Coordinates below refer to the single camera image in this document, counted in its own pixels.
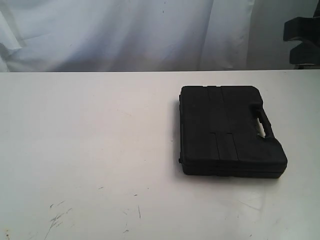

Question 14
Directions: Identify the black plastic carrying case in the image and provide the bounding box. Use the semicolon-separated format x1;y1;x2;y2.
179;85;288;179

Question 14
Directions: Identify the white backdrop curtain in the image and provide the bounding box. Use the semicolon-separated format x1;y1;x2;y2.
0;0;312;72

